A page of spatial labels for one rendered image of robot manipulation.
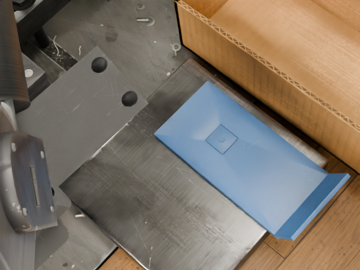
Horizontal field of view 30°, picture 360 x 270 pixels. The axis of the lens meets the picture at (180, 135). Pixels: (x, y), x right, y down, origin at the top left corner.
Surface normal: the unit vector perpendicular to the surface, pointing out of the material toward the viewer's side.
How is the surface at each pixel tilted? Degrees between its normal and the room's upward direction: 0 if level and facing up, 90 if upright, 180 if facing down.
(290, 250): 0
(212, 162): 0
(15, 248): 90
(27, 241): 90
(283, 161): 0
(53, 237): 29
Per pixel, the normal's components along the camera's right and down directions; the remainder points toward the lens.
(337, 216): -0.09, -0.42
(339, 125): -0.67, 0.70
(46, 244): 0.34, -0.15
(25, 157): 0.98, -0.19
